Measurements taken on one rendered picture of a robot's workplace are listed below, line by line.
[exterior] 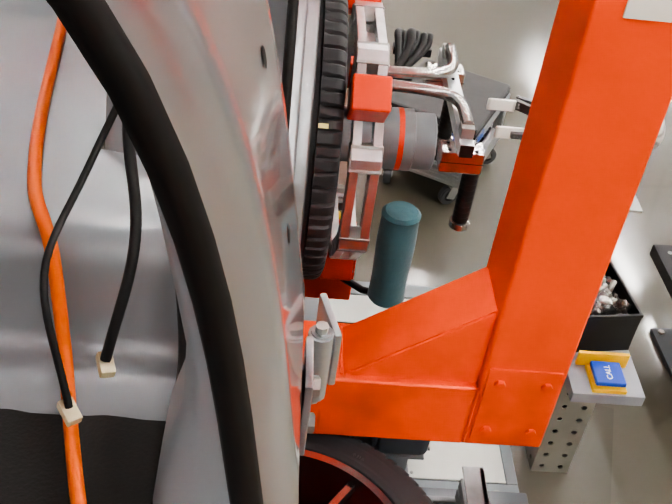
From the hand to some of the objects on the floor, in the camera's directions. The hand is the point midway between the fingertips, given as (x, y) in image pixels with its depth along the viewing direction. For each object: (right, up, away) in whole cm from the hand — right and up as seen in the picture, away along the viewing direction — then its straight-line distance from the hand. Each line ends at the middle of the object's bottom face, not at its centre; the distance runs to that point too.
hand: (496, 117), depth 230 cm
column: (+18, -88, +27) cm, 94 cm away
